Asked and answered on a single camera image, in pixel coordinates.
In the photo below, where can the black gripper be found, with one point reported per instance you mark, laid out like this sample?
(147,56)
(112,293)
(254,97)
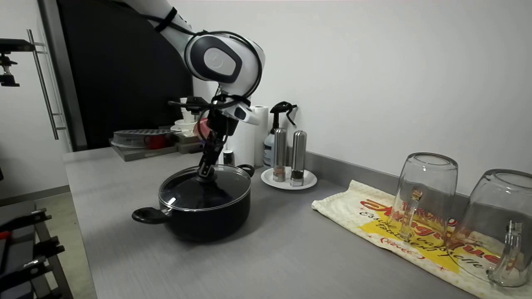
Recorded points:
(214,132)

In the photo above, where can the glass lid with black knob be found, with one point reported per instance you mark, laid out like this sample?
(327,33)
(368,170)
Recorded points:
(191,194)

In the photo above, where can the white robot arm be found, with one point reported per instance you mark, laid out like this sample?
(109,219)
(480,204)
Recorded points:
(234,62)

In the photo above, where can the black cooking pot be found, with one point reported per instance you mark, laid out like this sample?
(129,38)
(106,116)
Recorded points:
(199,227)

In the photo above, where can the left upturned drinking glass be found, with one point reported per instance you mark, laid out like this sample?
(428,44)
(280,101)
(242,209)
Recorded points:
(425,194)

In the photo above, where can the upturned drinking glass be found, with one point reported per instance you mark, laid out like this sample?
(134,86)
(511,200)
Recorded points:
(500,220)
(425,194)

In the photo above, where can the right upturned drinking glass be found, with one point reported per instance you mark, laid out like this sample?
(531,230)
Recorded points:
(500,220)

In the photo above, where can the small black shaker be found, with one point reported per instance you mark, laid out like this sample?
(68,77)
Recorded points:
(229,159)

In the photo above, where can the white stacked cups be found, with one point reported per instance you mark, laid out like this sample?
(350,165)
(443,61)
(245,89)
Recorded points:
(187,124)

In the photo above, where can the white paper towel roll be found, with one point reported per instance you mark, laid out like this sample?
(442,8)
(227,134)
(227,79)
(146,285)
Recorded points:
(247,141)

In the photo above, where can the small white plate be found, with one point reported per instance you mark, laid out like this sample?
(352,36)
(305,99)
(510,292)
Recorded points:
(289,185)

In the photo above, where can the black-headed spray bottle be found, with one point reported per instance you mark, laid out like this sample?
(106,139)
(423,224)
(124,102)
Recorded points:
(280,109)

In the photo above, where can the left steel grinder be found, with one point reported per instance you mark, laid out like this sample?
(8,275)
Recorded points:
(280,155)

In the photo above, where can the steel grinder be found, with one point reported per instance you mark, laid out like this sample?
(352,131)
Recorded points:
(299,159)
(280,155)

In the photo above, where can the right steel grinder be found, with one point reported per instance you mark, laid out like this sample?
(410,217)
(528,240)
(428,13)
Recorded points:
(299,159)

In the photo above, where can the black clamp rack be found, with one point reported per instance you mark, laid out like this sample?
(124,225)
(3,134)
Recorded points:
(29,257)

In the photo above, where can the yellow red printed dish towel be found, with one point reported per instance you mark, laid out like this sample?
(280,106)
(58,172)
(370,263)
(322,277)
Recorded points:
(365,212)

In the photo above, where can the steel bar door handle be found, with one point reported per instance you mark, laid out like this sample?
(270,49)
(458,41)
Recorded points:
(43,81)

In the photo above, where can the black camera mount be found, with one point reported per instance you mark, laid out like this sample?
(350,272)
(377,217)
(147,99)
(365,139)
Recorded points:
(8,48)

